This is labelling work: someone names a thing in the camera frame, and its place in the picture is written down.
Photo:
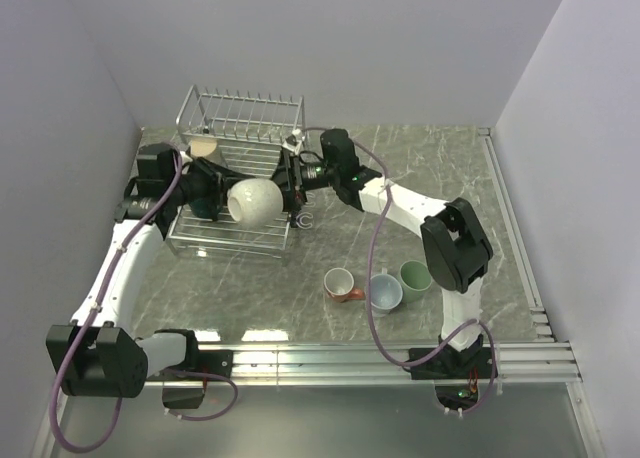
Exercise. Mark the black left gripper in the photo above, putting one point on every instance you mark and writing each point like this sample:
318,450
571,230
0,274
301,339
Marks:
216,177

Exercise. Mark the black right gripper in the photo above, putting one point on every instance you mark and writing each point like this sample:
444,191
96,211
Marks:
289,176

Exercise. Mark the beige dragon pattern mug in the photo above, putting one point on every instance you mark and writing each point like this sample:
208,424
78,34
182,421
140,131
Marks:
206,148

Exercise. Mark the beige speckled round mug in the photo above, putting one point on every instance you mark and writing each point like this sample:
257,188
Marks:
254,202

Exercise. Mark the dark green mug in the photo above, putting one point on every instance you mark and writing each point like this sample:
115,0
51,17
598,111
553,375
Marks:
205,209

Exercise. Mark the silver wire dish rack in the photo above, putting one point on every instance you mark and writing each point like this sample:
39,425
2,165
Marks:
248,130

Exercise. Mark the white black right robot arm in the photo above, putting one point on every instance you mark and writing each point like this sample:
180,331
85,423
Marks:
455,245

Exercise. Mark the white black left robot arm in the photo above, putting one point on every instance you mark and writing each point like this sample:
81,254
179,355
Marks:
95,354

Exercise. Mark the pink white mug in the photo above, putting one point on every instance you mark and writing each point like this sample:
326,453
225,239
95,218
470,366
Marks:
339,285

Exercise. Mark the light blue mug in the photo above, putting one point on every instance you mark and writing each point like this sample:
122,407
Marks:
385,293

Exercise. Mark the light green mug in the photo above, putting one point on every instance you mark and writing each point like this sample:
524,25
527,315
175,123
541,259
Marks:
415,280

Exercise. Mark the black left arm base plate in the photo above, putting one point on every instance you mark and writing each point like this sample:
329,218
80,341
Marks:
218,362

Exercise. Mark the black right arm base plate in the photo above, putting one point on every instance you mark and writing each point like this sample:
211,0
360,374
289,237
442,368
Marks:
449,364

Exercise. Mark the aluminium side rail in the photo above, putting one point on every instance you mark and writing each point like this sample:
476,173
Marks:
537,310

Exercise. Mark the aluminium mounting rail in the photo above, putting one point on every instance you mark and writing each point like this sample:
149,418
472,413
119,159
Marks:
361,364

